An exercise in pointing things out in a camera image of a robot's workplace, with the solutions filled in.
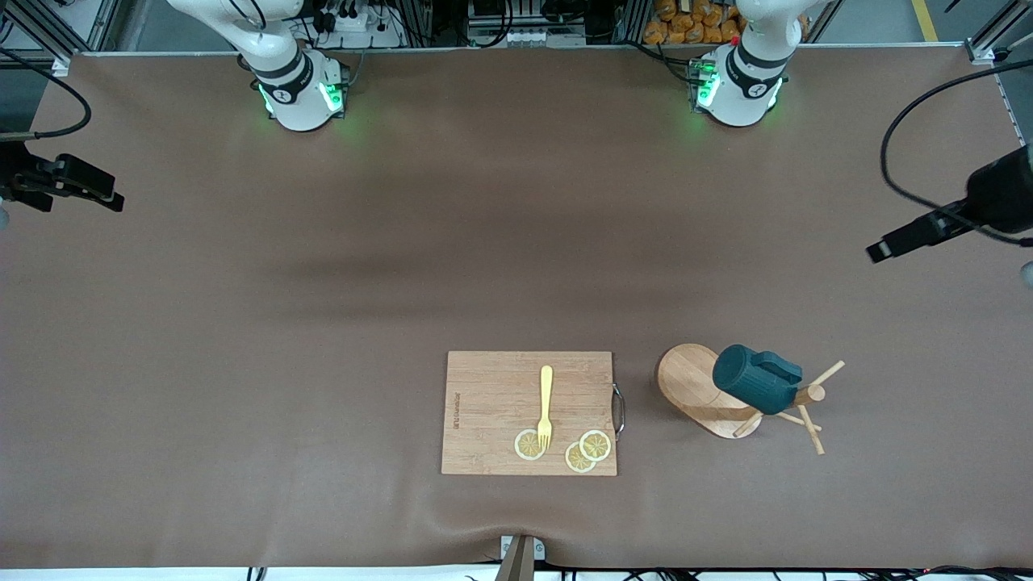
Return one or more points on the bag of orange snacks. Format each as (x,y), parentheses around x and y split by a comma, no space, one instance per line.
(694,24)

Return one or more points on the dark teal mug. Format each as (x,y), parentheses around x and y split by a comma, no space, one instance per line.
(750,383)

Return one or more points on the aluminium frame profile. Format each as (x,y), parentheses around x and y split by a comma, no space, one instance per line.
(989,44)
(101,24)

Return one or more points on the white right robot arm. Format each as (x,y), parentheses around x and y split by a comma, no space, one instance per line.
(303,97)

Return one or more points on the lemon slice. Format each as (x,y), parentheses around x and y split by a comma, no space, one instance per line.
(526,445)
(577,460)
(597,445)

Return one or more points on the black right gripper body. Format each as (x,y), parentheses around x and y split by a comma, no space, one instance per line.
(14,173)

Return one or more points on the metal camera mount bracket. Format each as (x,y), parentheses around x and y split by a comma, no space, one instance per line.
(520,561)

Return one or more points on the white power strip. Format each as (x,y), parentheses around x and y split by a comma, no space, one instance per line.
(351,22)

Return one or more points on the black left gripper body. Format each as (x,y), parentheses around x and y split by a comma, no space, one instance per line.
(999,196)

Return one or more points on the white connector strip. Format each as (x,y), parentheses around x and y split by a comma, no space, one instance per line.
(545,37)

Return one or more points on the wooden cutting board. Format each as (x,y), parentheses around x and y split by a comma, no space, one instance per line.
(492,403)

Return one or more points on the wooden mug tree rack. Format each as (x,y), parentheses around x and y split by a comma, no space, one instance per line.
(686,379)

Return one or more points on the yellow fork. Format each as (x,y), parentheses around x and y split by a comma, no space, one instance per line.
(546,387)

